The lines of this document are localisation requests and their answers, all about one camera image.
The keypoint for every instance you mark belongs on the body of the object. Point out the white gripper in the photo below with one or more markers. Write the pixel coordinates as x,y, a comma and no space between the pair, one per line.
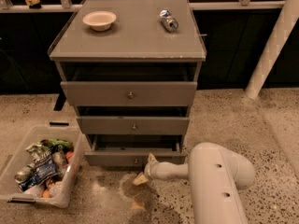
151,171

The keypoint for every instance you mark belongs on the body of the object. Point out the grey bottom drawer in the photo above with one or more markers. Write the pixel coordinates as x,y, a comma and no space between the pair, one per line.
133,150

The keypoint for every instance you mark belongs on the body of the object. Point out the grey drawer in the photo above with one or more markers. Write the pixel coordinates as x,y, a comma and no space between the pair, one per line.
133,125
98,93
133,150

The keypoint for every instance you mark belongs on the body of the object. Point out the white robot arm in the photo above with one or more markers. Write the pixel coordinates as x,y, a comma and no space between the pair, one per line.
215,174

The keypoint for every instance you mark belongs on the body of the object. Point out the grey middle drawer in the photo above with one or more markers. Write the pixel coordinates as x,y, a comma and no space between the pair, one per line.
133,125

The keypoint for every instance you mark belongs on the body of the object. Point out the grey top drawer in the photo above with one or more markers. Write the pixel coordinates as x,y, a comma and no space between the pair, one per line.
98,93

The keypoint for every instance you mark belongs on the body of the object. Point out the grey drawer cabinet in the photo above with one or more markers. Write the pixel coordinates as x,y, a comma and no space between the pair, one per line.
135,48

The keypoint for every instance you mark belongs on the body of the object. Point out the green snack bag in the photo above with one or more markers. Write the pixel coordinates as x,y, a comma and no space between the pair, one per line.
58,144

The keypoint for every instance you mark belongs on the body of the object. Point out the blue white snack bag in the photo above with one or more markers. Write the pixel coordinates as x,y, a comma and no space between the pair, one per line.
44,165

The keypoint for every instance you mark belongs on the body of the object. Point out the clear plastic bin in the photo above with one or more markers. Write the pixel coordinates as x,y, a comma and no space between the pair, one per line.
9,190

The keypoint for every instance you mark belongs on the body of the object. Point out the orange fruit in bin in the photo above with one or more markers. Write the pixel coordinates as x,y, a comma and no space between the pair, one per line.
46,193

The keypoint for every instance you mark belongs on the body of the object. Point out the silver can in bin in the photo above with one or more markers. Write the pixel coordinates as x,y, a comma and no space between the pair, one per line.
24,173

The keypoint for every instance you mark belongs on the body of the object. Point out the crushed silver soda can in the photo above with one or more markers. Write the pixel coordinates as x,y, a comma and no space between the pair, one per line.
168,21

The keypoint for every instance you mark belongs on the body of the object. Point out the beige bowl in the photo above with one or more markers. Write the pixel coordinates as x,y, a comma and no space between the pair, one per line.
99,20

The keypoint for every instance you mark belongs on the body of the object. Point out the small yellow toy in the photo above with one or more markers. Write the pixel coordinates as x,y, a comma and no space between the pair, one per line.
33,3

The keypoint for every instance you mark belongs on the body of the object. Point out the white diagonal pipe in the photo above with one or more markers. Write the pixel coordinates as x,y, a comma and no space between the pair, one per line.
287,18

